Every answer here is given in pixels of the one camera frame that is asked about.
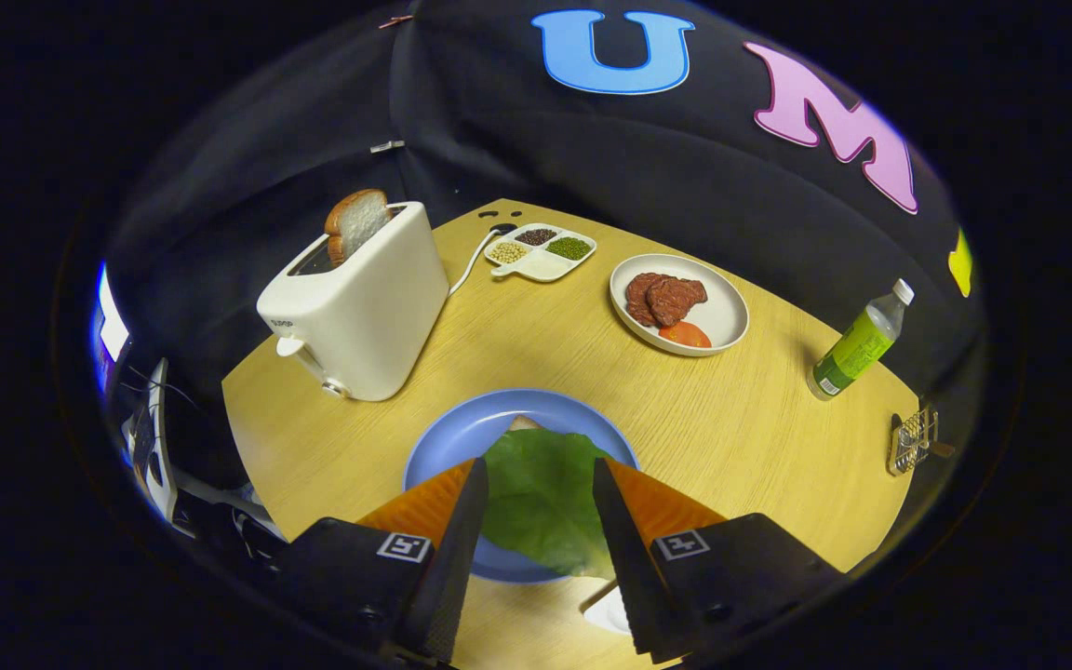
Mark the white toaster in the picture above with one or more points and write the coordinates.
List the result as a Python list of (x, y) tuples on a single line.
[(359, 316)]

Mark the bread slice under lettuce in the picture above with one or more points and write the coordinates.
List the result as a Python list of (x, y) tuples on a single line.
[(524, 424)]

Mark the round white plate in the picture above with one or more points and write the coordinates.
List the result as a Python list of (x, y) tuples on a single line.
[(722, 312)]

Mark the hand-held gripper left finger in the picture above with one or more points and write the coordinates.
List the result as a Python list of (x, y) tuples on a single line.
[(448, 568)]

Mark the green lettuce leaf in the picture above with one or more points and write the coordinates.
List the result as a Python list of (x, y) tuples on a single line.
[(541, 493)]

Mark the bright screen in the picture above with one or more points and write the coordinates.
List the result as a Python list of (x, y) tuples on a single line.
[(108, 326)]

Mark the white divided snack tray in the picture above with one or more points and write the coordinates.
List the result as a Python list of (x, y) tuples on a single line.
[(545, 265)]

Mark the blue plate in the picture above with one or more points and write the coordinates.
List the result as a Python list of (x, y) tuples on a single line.
[(462, 433)]

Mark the yellow beans pile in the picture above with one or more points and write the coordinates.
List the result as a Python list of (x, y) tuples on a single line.
[(508, 251)]

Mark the toast bread slice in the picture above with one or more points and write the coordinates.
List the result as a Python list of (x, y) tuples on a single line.
[(357, 223)]

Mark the red cloth clip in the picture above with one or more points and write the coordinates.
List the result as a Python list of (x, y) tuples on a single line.
[(396, 19)]

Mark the dark red beans pile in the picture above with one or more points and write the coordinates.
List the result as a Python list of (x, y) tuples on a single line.
[(536, 236)]

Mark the green beans pile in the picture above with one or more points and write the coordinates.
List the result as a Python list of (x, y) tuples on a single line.
[(569, 247)]

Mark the red tomato slice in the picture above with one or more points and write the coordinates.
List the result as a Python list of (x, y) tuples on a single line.
[(685, 336)]

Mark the white metal frame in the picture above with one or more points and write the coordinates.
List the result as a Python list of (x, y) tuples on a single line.
[(159, 437)]

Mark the green label drink bottle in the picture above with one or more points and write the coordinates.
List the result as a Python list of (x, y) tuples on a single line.
[(857, 349)]

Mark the brown meat patty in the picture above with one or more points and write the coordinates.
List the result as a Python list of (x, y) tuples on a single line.
[(677, 300), (638, 300)]

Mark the white cloth clip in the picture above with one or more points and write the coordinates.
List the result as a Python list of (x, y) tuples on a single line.
[(387, 146)]

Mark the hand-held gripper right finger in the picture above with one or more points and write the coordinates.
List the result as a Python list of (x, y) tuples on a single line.
[(629, 568)]

